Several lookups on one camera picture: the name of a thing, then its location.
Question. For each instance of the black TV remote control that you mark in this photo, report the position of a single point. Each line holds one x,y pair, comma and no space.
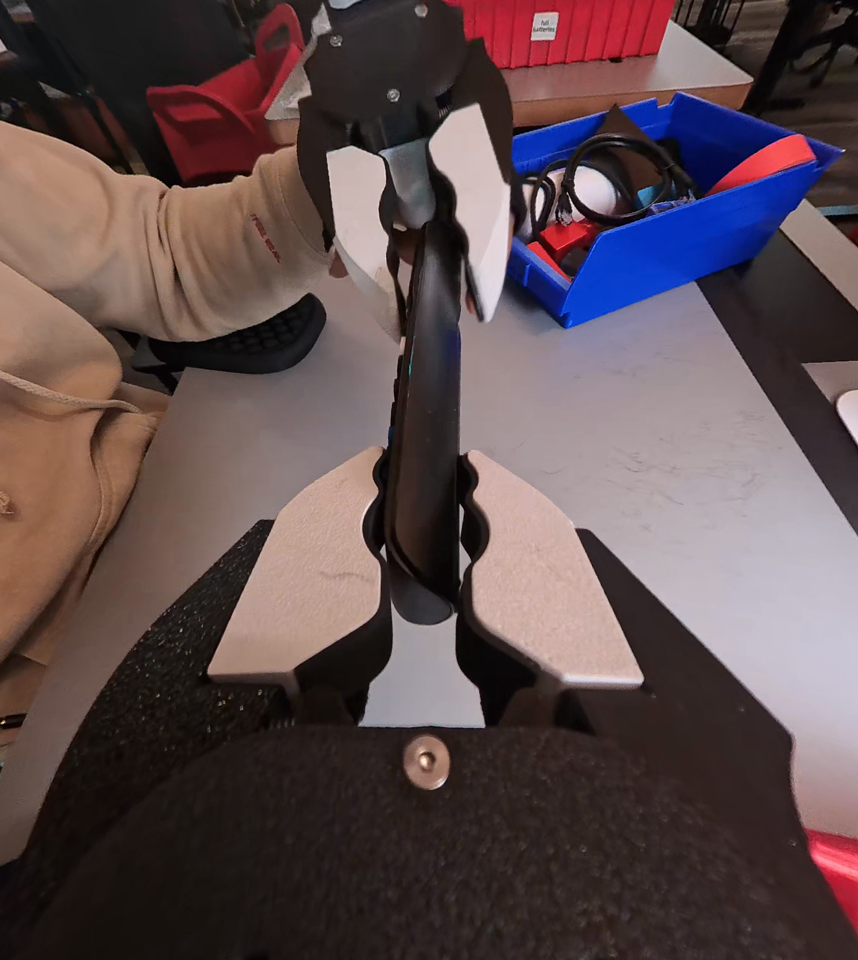
429,450

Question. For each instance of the red block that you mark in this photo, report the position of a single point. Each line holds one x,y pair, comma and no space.
568,240

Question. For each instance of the red plastic tote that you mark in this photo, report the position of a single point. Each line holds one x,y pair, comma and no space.
211,127

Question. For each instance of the wooden side table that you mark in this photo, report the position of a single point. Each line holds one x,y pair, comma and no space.
699,75

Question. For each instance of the blue plastic bin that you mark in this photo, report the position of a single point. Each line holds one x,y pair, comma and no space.
661,255

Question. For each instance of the person's left forearm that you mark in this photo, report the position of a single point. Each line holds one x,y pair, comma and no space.
234,247

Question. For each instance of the black textured armrest pad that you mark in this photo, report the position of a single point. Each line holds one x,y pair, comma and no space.
264,337

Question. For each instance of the light blue block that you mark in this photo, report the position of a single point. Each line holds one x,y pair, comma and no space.
650,196

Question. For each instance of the red flat disc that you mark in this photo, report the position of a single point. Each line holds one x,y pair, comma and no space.
766,161

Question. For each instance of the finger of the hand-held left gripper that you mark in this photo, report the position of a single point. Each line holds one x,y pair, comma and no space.
481,195
358,217

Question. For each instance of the white round object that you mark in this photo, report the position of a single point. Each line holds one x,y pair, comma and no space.
594,187

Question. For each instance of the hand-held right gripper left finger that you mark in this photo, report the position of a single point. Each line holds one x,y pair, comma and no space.
301,592

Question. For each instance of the large red ribbed crate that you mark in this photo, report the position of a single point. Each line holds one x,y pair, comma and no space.
594,30

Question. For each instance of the person's left hand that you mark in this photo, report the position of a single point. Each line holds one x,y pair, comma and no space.
339,266

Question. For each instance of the dark brown triangular piece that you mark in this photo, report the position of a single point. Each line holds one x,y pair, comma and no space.
620,124

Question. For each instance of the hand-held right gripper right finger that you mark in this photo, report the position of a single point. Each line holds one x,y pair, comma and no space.
541,592

